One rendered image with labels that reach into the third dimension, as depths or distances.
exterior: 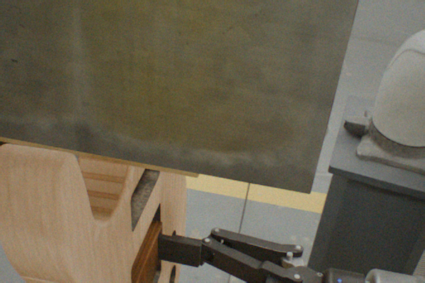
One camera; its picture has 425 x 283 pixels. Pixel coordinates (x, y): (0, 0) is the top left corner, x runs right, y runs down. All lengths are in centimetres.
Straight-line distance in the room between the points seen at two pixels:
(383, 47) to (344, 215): 184
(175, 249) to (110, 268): 16
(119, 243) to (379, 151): 92
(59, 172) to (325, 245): 119
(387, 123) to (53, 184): 101
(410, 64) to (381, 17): 219
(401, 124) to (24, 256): 99
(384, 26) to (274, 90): 312
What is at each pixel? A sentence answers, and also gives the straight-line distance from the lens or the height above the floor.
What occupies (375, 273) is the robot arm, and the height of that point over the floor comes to 111.
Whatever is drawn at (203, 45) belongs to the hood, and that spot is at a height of 145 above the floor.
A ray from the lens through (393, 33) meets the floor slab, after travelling 329.
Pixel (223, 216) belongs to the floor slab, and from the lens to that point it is 209.
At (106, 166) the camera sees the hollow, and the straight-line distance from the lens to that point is 49.
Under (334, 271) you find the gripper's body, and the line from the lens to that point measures 58.
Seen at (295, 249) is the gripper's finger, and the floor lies 107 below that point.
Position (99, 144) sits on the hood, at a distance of 25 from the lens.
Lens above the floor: 156
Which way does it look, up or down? 41 degrees down
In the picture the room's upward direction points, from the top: 5 degrees clockwise
